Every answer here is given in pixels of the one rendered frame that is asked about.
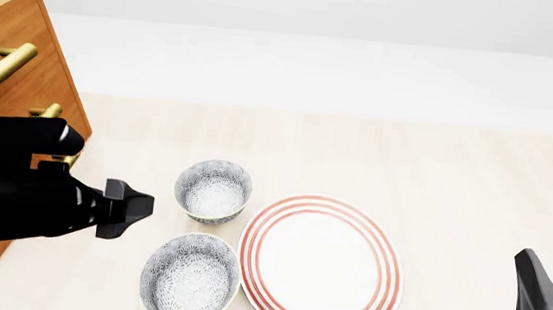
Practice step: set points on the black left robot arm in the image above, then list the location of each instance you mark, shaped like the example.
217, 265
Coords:
6, 206

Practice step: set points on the white plate with red rings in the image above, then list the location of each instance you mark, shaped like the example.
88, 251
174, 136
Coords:
319, 268

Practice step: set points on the small patterned bowl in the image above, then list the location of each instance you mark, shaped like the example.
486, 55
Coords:
213, 194

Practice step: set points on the large patterned bowl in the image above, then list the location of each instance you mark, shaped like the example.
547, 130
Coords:
188, 279

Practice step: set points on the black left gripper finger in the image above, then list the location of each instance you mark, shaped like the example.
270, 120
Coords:
131, 206

